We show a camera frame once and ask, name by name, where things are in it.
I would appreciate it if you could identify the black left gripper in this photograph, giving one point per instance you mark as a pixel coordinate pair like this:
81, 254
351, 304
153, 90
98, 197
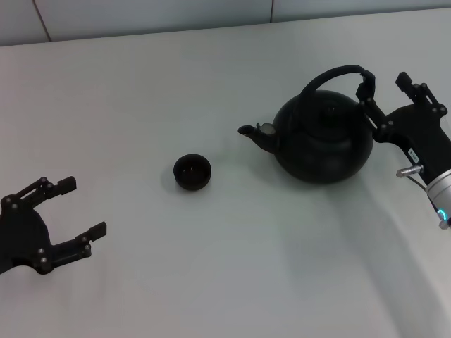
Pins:
23, 236

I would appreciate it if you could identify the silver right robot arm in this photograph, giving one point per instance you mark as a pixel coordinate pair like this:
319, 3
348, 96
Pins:
442, 190

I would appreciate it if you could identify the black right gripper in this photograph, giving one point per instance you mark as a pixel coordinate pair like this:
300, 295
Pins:
423, 137

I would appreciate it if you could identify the small black teacup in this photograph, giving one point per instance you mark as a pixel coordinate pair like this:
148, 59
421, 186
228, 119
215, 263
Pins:
192, 173

